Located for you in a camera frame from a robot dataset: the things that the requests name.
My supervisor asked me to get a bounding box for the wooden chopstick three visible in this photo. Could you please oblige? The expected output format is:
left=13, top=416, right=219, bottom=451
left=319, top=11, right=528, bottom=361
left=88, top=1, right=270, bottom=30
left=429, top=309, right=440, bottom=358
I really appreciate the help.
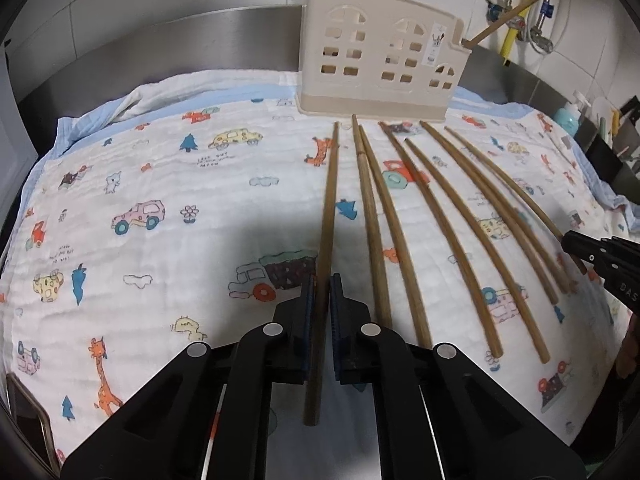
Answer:
left=352, top=114, right=393, bottom=328

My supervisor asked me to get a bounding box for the wooden chopstick nine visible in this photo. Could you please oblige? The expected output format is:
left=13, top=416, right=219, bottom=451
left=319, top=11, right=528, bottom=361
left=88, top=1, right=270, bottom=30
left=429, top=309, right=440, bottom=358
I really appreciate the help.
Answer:
left=444, top=126, right=563, bottom=242

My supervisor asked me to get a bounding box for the wooden chopstick four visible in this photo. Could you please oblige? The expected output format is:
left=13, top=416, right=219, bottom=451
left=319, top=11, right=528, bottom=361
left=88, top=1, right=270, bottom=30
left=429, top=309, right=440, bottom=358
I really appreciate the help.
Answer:
left=357, top=125, right=433, bottom=349

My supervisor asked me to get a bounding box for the wooden chopstick one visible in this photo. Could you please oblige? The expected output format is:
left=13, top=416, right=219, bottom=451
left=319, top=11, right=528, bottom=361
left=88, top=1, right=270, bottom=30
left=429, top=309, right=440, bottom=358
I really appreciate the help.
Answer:
left=303, top=122, right=340, bottom=427

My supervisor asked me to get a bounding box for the wooden chopstick five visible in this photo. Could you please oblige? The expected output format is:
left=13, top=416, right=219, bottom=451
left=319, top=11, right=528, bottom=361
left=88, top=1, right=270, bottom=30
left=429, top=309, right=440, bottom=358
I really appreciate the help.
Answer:
left=380, top=122, right=503, bottom=358

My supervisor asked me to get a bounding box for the wooden chopstick seven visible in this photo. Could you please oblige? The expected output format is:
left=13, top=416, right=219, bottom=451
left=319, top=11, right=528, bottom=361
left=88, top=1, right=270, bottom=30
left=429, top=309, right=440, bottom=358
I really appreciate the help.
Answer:
left=418, top=120, right=561, bottom=306

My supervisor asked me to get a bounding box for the wooden chopstick six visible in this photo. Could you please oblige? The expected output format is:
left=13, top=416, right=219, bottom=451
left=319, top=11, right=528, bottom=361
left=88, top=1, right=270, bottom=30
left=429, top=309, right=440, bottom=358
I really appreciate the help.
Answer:
left=403, top=136, right=552, bottom=364

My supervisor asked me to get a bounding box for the wooden chopstick ten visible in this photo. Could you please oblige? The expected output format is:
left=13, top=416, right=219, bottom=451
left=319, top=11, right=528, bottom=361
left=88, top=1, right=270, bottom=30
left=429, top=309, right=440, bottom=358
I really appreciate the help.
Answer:
left=462, top=0, right=539, bottom=49

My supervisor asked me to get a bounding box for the wooden chopstick eight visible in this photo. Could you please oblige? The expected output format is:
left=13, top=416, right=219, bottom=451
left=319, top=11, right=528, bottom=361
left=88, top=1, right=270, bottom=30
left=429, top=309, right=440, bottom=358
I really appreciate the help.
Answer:
left=450, top=145, right=576, bottom=301

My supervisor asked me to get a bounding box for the black utensil cup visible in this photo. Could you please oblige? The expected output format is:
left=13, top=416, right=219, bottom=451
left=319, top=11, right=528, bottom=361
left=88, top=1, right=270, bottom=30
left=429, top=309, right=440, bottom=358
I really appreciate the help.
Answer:
left=575, top=120, right=623, bottom=185

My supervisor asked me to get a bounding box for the teal soap bottle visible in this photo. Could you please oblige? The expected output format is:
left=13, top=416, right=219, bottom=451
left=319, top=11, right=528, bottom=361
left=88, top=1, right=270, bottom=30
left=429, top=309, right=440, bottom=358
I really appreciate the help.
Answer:
left=553, top=102, right=580, bottom=136

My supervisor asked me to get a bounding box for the cartoon print white cloth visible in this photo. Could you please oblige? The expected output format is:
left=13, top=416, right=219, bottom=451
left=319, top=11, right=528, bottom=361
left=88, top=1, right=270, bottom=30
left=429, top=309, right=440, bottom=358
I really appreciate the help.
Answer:
left=1, top=72, right=639, bottom=458

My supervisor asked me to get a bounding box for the beige plastic utensil holder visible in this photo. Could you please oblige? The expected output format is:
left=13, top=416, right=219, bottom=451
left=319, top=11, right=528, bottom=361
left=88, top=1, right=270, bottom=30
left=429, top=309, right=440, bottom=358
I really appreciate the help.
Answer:
left=296, top=0, right=471, bottom=122

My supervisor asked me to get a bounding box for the yellow gas hose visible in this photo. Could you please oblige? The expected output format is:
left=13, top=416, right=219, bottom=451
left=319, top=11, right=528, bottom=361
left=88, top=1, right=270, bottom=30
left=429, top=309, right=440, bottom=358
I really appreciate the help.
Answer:
left=501, top=0, right=554, bottom=64

